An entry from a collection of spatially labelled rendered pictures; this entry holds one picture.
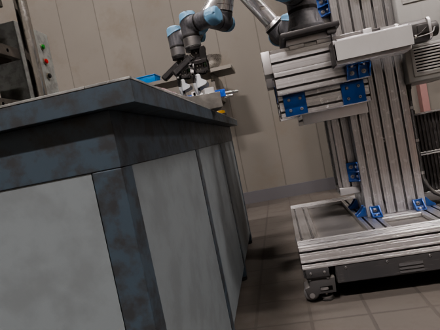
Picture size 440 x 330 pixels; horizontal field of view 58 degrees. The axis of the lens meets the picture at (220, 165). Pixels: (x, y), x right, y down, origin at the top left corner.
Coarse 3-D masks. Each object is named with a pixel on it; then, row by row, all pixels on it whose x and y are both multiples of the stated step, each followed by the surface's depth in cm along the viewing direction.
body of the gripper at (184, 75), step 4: (176, 56) 200; (180, 56) 200; (184, 56) 202; (176, 60) 205; (180, 60) 205; (188, 68) 200; (184, 72) 202; (188, 72) 202; (180, 76) 201; (184, 76) 202; (188, 76) 201
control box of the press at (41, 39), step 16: (0, 32) 197; (16, 32) 196; (48, 48) 224; (16, 64) 197; (48, 64) 221; (0, 80) 199; (16, 80) 198; (48, 80) 218; (16, 96) 199; (32, 96) 199
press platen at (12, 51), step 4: (0, 44) 172; (0, 48) 171; (4, 48) 174; (8, 48) 177; (12, 48) 180; (16, 48) 183; (0, 52) 171; (4, 52) 173; (8, 52) 176; (12, 52) 180; (16, 52) 183; (0, 56) 175; (4, 56) 176; (8, 56) 177; (12, 56) 179; (16, 56) 182; (12, 60) 184
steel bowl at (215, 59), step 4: (208, 56) 342; (212, 56) 344; (216, 56) 347; (220, 56) 352; (208, 60) 343; (212, 60) 345; (216, 60) 348; (220, 60) 353; (212, 64) 347; (216, 64) 350
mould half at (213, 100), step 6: (186, 96) 137; (192, 96) 138; (198, 96) 138; (204, 96) 138; (210, 96) 139; (216, 96) 139; (198, 102) 138; (204, 102) 138; (210, 102) 139; (216, 102) 139; (210, 108) 139; (216, 108) 141
